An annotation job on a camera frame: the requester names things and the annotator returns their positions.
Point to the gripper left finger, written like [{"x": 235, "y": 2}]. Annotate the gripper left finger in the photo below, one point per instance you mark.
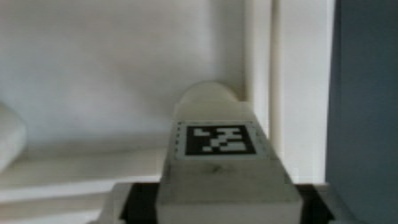
[{"x": 129, "y": 208}]

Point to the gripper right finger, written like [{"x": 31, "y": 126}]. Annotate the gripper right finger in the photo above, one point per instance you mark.
[{"x": 324, "y": 209}]

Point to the white leg with tag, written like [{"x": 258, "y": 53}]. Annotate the white leg with tag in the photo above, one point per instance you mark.
[{"x": 225, "y": 186}]

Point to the white square tabletop part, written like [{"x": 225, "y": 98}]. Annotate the white square tabletop part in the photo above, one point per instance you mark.
[{"x": 100, "y": 59}]

